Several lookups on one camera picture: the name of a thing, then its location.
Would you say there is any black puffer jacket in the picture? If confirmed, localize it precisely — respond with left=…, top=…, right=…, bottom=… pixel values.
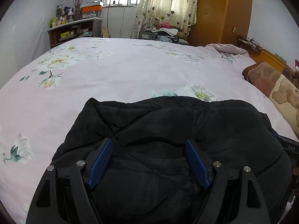
left=52, top=96, right=292, bottom=223

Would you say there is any clothes pile by window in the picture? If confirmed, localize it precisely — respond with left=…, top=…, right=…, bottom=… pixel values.
left=138, top=28, right=189, bottom=45

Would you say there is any brown bear print blanket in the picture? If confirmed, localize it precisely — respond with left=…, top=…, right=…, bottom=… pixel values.
left=242, top=62, right=298, bottom=135

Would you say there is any brown teddy bear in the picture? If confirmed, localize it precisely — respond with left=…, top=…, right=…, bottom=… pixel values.
left=282, top=67, right=299, bottom=88

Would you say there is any pink floral bed cover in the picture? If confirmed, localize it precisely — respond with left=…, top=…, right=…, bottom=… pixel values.
left=1, top=38, right=296, bottom=223

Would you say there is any wooden headboard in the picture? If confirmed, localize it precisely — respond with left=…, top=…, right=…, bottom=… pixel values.
left=237, top=35, right=291, bottom=72

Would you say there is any dark wooden shelf unit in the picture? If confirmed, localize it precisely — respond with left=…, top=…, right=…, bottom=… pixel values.
left=47, top=17, right=102, bottom=49

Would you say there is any orange wooden wardrobe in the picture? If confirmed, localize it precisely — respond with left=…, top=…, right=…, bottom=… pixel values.
left=187, top=0, right=252, bottom=46

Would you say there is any orange storage box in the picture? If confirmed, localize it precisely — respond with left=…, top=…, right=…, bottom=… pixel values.
left=80, top=4, right=103, bottom=13

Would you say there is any heart pattern curtain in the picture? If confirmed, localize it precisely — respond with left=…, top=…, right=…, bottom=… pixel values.
left=132, top=0, right=198, bottom=38

